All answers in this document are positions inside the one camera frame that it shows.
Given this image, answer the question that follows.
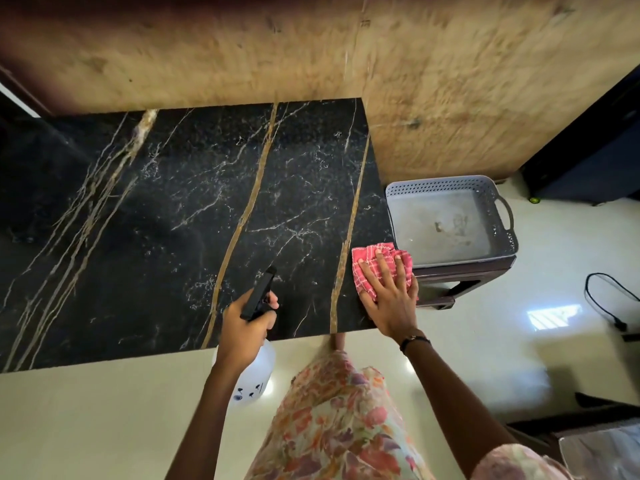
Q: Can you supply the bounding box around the person's left hand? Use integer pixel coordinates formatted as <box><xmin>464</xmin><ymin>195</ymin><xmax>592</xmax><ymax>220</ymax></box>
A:
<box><xmin>216</xmin><ymin>289</ymin><xmax>280</xmax><ymax>366</ymax></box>

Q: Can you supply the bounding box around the person's right hand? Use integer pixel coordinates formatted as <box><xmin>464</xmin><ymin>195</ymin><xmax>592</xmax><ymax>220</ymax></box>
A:
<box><xmin>357</xmin><ymin>250</ymin><xmax>421</xmax><ymax>342</ymax></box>

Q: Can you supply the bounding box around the pink checkered cloth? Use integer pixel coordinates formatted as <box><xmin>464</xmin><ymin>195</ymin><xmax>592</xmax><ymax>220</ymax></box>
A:
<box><xmin>351</xmin><ymin>242</ymin><xmax>420</xmax><ymax>301</ymax></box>

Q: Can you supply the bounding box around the white spray bottle black trigger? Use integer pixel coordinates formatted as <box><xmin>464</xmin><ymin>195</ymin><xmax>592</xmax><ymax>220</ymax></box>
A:
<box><xmin>212</xmin><ymin>266</ymin><xmax>279</xmax><ymax>408</ymax></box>

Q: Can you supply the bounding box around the person's left forearm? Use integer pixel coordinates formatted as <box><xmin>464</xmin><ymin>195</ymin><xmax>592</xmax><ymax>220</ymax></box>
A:
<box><xmin>164</xmin><ymin>360</ymin><xmax>241</xmax><ymax>480</ymax></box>

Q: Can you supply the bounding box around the person's right forearm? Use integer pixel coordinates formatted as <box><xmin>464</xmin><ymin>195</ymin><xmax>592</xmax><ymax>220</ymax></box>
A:
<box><xmin>402</xmin><ymin>340</ymin><xmax>518</xmax><ymax>463</ymax></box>

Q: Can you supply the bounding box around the brown plastic stool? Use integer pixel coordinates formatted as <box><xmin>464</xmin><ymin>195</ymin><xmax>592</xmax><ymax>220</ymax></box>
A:
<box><xmin>412</xmin><ymin>255</ymin><xmax>519</xmax><ymax>310</ymax></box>

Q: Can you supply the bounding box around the grey plastic basket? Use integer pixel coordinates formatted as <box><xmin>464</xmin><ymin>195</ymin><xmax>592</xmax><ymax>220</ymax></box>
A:
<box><xmin>385</xmin><ymin>175</ymin><xmax>520</xmax><ymax>269</ymax></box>

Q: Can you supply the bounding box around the floral dress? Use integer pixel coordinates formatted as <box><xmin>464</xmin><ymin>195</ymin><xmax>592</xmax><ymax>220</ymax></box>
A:
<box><xmin>244</xmin><ymin>350</ymin><xmax>573</xmax><ymax>480</ymax></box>

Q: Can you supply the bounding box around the dark wooden furniture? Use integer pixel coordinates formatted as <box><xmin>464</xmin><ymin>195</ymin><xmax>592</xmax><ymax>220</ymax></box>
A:
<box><xmin>505</xmin><ymin>392</ymin><xmax>640</xmax><ymax>448</ymax></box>

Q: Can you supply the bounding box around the dark cabinet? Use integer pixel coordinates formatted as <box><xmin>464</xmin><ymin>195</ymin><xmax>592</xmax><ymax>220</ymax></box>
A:
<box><xmin>520</xmin><ymin>65</ymin><xmax>640</xmax><ymax>206</ymax></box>

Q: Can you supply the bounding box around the clear plastic sheet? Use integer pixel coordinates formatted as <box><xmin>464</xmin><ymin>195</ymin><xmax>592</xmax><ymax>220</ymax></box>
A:
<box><xmin>557</xmin><ymin>424</ymin><xmax>640</xmax><ymax>480</ymax></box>

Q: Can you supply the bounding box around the black cable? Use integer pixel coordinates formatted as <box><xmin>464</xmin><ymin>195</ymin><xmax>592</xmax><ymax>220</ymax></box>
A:
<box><xmin>583</xmin><ymin>273</ymin><xmax>640</xmax><ymax>336</ymax></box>

